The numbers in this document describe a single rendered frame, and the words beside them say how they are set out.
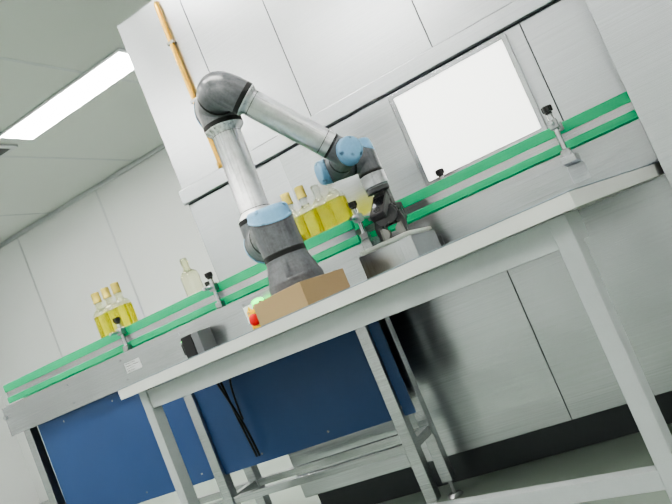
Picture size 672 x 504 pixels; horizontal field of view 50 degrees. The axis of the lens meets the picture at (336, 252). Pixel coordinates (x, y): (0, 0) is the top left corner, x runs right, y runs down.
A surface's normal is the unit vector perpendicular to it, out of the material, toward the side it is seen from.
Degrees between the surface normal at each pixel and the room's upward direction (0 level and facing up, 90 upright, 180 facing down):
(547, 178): 90
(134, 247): 90
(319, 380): 90
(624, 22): 90
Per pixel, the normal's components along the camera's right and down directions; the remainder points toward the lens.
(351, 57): -0.42, 0.10
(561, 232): -0.59, 0.18
